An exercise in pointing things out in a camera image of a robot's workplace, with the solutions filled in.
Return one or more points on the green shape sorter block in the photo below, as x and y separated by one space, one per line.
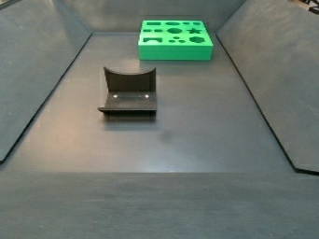
175 40

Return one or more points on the black curved holder bracket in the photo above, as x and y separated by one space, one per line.
131 92

